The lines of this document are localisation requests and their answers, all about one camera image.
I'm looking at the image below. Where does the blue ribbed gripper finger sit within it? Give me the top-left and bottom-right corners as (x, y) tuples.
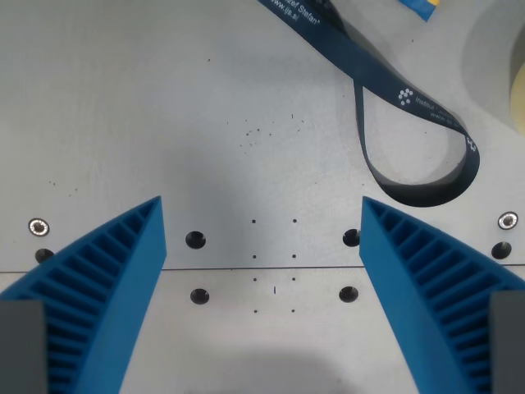
(0, 195), (168, 394)
(358, 195), (525, 394)

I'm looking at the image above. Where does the silver socket head screw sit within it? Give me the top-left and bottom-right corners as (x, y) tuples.
(497, 211), (519, 231)
(28, 218), (50, 237)

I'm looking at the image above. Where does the cream tape roll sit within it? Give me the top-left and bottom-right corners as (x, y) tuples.
(511, 63), (525, 135)

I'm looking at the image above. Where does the blue and yellow tape piece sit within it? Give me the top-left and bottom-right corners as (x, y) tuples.
(398, 0), (441, 22)

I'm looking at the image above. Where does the dark blue printed lanyard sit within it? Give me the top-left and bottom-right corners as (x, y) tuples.
(257, 0), (482, 208)

